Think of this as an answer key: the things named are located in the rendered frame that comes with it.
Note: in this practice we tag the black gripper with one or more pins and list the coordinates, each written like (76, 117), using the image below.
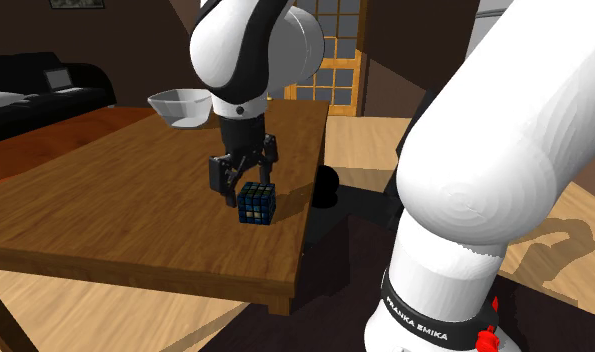
(242, 136)

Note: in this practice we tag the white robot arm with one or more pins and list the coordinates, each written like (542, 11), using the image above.
(492, 146)

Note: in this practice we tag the dark multicoloured puzzle cube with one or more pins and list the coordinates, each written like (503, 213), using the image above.
(256, 204)

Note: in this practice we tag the white bowl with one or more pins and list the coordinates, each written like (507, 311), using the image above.
(182, 108)

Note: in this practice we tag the brown wooden table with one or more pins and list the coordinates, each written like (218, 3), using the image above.
(107, 195)

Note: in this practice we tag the wooden door with glass panes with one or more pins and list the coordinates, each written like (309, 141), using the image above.
(343, 58)

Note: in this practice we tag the black sofa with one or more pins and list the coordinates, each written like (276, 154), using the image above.
(29, 105)

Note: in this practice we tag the framed wall picture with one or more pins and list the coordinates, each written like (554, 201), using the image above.
(76, 3)

